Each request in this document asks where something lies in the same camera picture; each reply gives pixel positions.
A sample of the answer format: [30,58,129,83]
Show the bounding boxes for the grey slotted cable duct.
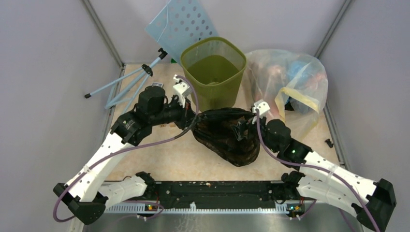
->
[105,203,289,215]

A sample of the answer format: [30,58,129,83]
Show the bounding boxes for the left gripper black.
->
[150,94,202,131]

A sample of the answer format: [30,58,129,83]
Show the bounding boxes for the clear trash bag with waste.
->
[245,49,328,120]

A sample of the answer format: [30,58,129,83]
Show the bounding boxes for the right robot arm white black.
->
[233,116,396,232]

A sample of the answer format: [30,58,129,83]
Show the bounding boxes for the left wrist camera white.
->
[173,74,192,107]

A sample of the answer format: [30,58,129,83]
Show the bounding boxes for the small black clip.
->
[324,138,334,148]

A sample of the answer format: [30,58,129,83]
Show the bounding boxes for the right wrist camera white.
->
[251,99,270,118]

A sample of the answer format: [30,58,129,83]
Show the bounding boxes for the purple cable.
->
[255,110,382,232]
[53,75,200,223]

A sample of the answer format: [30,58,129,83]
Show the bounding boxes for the yellow translucent trash bag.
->
[275,87,320,141]

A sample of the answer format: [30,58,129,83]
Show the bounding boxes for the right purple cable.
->
[255,110,382,232]

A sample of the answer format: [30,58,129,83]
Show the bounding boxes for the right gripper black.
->
[231,112,279,153]

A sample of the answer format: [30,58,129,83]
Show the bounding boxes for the green mesh trash bin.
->
[180,37,247,112]

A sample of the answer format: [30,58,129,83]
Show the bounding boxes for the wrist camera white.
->
[173,74,192,107]
[251,99,270,118]

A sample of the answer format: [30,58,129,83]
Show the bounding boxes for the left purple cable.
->
[53,75,200,223]

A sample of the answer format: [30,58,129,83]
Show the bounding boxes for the black trash bag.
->
[192,107,260,167]

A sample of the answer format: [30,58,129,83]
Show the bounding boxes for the light blue perforated board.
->
[145,0,219,63]

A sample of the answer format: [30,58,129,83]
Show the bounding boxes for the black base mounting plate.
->
[125,181,303,210]

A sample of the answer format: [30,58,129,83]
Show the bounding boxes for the deck of playing cards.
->
[151,82,163,88]

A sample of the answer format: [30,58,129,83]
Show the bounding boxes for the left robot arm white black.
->
[53,82,198,225]

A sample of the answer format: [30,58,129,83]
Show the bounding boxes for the light blue tripod stand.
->
[84,48,168,112]

